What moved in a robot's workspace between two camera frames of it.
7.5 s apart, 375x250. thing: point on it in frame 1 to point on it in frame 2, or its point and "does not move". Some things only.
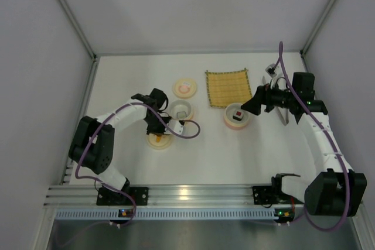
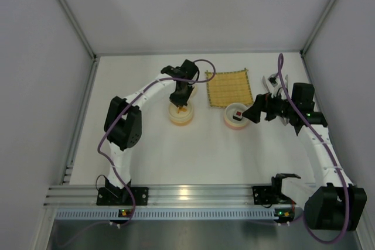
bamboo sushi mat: (228, 87) does not move
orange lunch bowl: (181, 109) does not move
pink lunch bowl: (235, 117) does not move
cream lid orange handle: (159, 141) to (186, 113)
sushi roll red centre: (238, 115) does not move
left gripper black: (156, 127) to (179, 99)
